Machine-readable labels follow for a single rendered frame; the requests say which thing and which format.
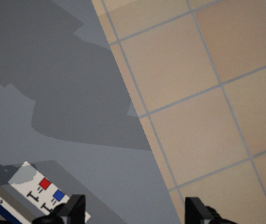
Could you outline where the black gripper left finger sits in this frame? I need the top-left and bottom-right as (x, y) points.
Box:
(32, 195), (86, 224)

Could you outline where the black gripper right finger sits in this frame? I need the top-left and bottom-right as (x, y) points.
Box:
(185, 197), (237, 224)

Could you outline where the white paper pick list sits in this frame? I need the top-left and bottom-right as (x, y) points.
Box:
(8, 161), (69, 215)

